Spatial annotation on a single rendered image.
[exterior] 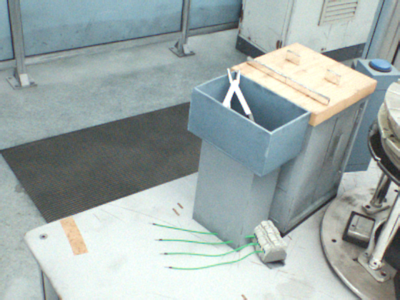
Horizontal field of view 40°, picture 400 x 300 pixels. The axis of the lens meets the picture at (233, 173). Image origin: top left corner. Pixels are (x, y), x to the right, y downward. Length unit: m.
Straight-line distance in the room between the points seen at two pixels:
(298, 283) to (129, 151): 1.64
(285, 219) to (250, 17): 2.51
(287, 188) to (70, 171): 1.54
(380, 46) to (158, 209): 0.66
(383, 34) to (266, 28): 2.05
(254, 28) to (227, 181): 2.54
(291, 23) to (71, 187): 1.59
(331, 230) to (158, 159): 1.51
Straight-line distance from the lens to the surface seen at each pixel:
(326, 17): 3.39
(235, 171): 0.92
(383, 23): 1.34
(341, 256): 1.03
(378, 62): 1.18
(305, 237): 1.08
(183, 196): 1.11
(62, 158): 2.48
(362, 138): 1.23
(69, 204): 2.24
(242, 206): 0.94
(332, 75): 0.99
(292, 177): 0.97
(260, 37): 3.40
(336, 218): 1.11
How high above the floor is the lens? 1.50
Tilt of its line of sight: 37 degrees down
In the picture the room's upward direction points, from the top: 10 degrees clockwise
